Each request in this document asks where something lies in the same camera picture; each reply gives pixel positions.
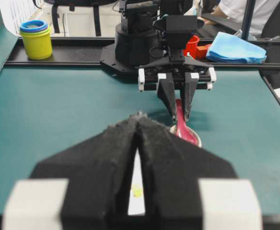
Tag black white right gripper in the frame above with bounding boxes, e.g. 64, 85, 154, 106
138, 56, 216, 120

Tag red block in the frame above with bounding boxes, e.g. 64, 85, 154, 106
196, 44, 211, 59

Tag red plastic cup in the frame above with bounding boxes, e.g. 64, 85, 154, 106
184, 35, 200, 59

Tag small yellow hexagonal block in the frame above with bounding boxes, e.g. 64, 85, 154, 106
131, 184, 143, 197

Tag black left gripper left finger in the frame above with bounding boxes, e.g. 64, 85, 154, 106
2, 116, 138, 230

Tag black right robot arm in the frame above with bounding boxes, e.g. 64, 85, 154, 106
100, 0, 216, 120

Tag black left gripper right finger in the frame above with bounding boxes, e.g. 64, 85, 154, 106
137, 112, 263, 230

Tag small white spoon rest dish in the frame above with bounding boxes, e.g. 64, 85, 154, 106
170, 125, 202, 148

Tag red plastic spoon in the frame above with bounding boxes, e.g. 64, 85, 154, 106
175, 99, 191, 138

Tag blue folded cloth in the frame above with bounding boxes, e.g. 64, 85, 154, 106
206, 32, 267, 64

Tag person in white shirt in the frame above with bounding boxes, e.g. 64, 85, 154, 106
197, 0, 279, 38

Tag black table frame rail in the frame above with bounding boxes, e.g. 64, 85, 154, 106
4, 37, 280, 74

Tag stacked yellow green blue cups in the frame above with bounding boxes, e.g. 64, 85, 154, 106
20, 20, 52, 60

